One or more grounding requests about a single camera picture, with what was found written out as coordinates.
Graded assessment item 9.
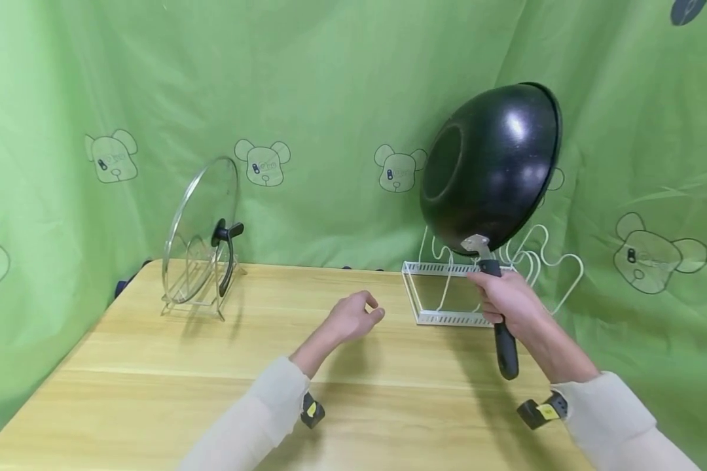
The person's right hand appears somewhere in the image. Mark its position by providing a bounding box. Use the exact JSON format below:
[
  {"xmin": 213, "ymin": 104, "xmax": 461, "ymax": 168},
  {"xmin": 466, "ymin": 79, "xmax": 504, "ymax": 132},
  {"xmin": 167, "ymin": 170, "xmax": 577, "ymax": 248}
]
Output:
[{"xmin": 466, "ymin": 268, "xmax": 544, "ymax": 328}]

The person's left hand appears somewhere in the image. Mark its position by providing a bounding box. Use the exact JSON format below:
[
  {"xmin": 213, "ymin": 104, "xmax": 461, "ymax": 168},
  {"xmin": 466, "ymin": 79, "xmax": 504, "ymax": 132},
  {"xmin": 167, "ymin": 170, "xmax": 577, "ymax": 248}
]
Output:
[{"xmin": 323, "ymin": 290, "xmax": 386, "ymax": 346}]

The black wok with handle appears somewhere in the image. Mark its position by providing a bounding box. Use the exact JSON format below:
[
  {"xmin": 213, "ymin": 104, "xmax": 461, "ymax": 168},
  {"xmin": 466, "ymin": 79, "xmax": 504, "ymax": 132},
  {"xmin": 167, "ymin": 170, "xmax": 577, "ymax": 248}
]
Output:
[{"xmin": 418, "ymin": 82, "xmax": 564, "ymax": 381}]

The person's left forearm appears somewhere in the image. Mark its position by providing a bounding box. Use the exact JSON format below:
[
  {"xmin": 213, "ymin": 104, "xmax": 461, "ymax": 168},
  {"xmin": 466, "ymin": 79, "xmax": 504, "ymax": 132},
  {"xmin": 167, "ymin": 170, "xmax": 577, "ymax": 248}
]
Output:
[{"xmin": 179, "ymin": 329, "xmax": 338, "ymax": 471}]

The person's right forearm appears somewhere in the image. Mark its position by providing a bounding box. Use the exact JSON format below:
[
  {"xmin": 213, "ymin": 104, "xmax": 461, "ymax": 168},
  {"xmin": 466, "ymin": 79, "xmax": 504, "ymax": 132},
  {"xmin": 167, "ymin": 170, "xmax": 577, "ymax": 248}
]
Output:
[{"xmin": 517, "ymin": 307, "xmax": 703, "ymax": 471}]

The black wrist band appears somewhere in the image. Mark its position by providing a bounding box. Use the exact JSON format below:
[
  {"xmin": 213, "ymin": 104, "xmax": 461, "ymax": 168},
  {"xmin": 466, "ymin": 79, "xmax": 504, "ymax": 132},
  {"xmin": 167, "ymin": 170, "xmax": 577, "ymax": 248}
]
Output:
[
  {"xmin": 517, "ymin": 390, "xmax": 570, "ymax": 431},
  {"xmin": 300, "ymin": 391, "xmax": 326, "ymax": 430}
]

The clear lid stand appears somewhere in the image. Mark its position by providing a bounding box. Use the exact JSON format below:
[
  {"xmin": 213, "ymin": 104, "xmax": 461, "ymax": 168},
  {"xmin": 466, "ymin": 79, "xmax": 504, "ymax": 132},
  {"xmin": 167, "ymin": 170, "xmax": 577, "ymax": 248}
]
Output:
[{"xmin": 159, "ymin": 256, "xmax": 248, "ymax": 322}]

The glass pot lid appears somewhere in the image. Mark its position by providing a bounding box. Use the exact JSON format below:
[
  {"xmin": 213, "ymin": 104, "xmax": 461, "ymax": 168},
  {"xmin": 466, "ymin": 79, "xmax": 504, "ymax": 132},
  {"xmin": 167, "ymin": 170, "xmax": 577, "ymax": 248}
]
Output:
[{"xmin": 161, "ymin": 156, "xmax": 246, "ymax": 306}]

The white wire pan rack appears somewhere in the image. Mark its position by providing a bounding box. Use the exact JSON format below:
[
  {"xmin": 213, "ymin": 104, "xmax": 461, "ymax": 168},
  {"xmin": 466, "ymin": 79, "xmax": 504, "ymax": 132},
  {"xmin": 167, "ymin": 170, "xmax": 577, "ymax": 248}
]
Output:
[{"xmin": 401, "ymin": 224, "xmax": 585, "ymax": 327}]

